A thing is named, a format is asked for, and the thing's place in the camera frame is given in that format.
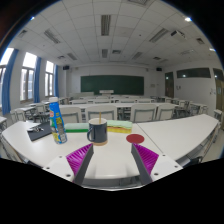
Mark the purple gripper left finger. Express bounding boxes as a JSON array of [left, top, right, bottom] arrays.
[[66, 144, 94, 185]]

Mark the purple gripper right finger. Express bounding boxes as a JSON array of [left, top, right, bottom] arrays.
[[131, 143, 159, 185]]

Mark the round wooden coaster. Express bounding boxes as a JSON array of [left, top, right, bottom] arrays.
[[92, 140, 108, 146]]

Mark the red round coaster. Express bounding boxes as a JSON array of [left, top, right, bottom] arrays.
[[126, 134, 144, 144]]

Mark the dark blue mug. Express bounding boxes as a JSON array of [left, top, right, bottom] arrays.
[[87, 118, 107, 143]]

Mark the green cloth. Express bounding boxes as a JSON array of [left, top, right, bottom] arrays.
[[65, 123, 89, 133]]

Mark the green and yellow sponge stack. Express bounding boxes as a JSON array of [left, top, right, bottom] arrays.
[[107, 120, 132, 133]]

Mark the white chair back left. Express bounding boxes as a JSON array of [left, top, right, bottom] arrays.
[[60, 107, 82, 124]]

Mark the white chair back centre-right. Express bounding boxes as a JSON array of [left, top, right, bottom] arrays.
[[130, 104, 157, 123]]

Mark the blue plastic drink bottle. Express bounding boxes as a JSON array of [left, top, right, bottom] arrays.
[[49, 97, 67, 144]]

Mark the dark notebook with keys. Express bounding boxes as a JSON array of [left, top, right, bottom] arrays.
[[27, 122, 51, 141]]

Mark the white chair back right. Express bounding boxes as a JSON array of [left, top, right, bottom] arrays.
[[156, 104, 175, 121]]

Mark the white chair back centre-left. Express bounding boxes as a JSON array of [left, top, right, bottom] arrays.
[[85, 105, 117, 121]]

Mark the green chalkboard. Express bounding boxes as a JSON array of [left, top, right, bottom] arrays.
[[81, 75, 144, 95]]

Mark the brown door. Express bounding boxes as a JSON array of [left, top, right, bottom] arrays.
[[165, 72, 174, 98]]

